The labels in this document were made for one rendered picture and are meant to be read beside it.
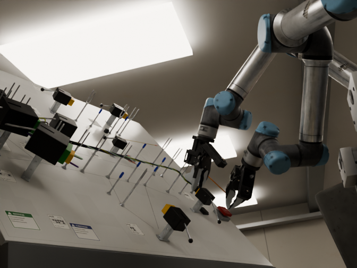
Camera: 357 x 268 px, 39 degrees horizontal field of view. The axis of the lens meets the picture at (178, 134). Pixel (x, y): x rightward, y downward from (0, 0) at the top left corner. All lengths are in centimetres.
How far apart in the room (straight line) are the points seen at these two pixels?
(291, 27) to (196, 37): 230
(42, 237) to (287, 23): 87
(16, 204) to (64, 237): 14
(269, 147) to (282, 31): 38
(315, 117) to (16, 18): 228
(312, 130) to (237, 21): 206
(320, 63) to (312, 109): 15
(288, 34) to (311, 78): 21
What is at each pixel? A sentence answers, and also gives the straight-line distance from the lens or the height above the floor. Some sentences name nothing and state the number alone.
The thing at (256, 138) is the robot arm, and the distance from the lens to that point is 172.
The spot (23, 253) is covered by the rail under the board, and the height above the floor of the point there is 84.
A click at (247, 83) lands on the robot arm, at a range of 182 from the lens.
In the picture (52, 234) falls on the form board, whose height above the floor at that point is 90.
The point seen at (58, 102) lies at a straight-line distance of 196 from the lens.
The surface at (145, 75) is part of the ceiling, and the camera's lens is 411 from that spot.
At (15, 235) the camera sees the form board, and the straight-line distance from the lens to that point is 117.
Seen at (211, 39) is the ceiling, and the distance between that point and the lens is 379.
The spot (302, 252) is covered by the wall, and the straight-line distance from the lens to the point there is 887.
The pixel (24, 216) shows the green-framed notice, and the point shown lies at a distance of 125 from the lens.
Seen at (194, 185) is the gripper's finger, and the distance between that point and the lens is 193.
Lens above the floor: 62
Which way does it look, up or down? 23 degrees up
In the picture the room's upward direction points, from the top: 7 degrees counter-clockwise
